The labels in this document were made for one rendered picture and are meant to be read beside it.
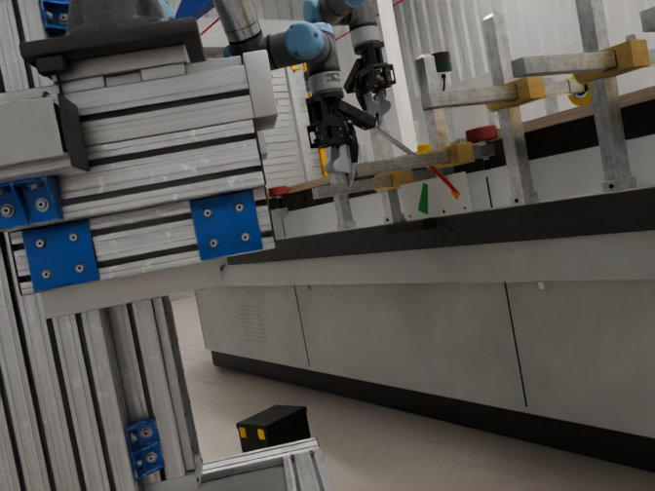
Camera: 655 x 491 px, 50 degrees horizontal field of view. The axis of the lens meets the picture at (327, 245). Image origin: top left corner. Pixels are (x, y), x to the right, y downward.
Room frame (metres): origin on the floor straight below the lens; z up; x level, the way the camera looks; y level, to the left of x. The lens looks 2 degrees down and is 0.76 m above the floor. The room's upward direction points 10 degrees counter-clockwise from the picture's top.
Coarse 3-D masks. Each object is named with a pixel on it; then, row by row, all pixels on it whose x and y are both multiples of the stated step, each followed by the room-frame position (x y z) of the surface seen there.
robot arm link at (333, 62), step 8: (320, 24) 1.57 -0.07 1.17; (328, 24) 1.58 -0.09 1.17; (328, 32) 1.58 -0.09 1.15; (328, 56) 1.55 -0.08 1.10; (336, 56) 1.59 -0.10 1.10; (320, 64) 1.57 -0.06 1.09; (328, 64) 1.57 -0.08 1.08; (336, 64) 1.58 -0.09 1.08; (312, 72) 1.58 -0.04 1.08; (320, 72) 1.61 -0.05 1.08
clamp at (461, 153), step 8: (456, 144) 1.72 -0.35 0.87; (464, 144) 1.73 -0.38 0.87; (432, 152) 1.80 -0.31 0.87; (448, 152) 1.75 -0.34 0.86; (456, 152) 1.72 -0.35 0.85; (464, 152) 1.73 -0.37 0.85; (472, 152) 1.74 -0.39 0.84; (456, 160) 1.73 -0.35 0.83; (464, 160) 1.73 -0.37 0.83; (472, 160) 1.74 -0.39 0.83; (440, 168) 1.78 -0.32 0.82
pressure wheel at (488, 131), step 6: (480, 126) 1.82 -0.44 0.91; (486, 126) 1.79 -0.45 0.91; (492, 126) 1.80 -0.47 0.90; (468, 132) 1.82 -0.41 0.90; (474, 132) 1.80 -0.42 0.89; (480, 132) 1.79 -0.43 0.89; (486, 132) 1.79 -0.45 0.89; (492, 132) 1.80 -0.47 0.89; (468, 138) 1.82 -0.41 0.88; (474, 138) 1.80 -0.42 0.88; (480, 138) 1.79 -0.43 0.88; (486, 138) 1.79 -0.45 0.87; (492, 138) 1.81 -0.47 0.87; (480, 144) 1.82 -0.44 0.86; (486, 162) 1.83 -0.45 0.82; (486, 168) 1.83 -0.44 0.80
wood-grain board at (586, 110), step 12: (624, 96) 1.55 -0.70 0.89; (636, 96) 1.53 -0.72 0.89; (648, 96) 1.50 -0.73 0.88; (576, 108) 1.66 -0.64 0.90; (588, 108) 1.63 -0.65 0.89; (528, 120) 1.79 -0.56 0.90; (540, 120) 1.76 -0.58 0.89; (552, 120) 1.73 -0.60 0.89; (564, 120) 1.70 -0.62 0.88; (312, 180) 2.75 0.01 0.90; (324, 180) 2.68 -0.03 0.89
